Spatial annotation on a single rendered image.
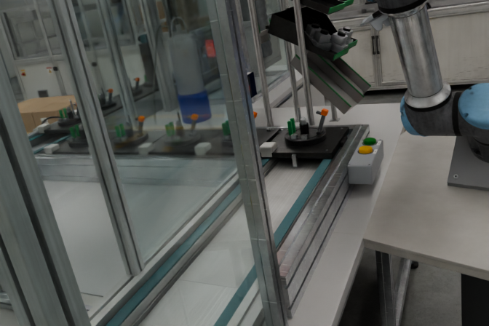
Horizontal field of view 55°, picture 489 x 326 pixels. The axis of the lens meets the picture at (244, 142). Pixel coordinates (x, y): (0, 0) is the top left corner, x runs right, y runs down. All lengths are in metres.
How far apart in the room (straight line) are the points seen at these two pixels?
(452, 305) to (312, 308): 1.44
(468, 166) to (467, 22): 4.06
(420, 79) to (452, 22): 4.22
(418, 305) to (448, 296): 0.15
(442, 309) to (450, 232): 1.15
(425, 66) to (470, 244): 0.43
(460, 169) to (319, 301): 0.63
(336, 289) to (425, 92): 0.54
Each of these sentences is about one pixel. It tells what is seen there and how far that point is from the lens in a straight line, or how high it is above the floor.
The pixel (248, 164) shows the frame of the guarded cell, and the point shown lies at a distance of 0.69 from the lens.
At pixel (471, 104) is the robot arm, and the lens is 1.28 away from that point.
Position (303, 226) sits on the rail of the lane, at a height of 0.95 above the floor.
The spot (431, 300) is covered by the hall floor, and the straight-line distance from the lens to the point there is 2.41.
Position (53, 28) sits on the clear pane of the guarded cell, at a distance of 0.42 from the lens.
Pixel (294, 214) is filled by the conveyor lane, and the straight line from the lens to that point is 1.18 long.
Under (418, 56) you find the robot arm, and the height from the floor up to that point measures 1.27.
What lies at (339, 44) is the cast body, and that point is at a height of 1.23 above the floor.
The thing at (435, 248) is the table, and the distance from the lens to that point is 1.19.
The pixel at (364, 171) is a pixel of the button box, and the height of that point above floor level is 0.94.
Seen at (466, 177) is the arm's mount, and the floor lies 0.89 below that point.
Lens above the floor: 1.51
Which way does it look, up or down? 19 degrees down
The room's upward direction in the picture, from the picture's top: 10 degrees counter-clockwise
